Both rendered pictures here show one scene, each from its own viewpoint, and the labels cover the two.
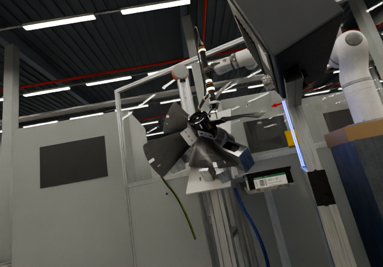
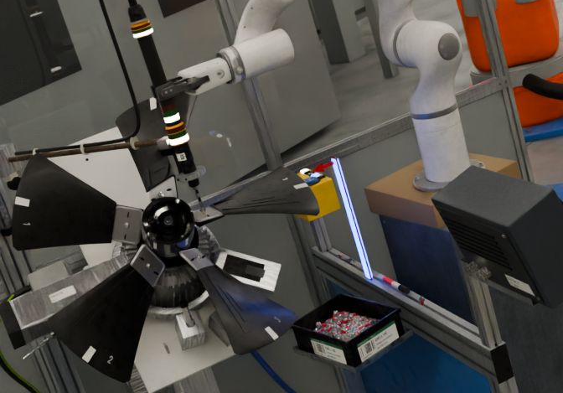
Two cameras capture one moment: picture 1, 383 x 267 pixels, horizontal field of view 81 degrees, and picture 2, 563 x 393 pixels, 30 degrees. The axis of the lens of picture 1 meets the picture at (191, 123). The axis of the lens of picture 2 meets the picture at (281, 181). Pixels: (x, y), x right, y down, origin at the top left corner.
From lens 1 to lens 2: 173 cm
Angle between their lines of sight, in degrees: 51
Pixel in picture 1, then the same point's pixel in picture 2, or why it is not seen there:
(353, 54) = (444, 71)
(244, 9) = (531, 264)
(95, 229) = not seen: outside the picture
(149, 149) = (72, 328)
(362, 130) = not seen: hidden behind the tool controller
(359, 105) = (442, 155)
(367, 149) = not seen: hidden behind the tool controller
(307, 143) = (488, 316)
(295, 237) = (262, 375)
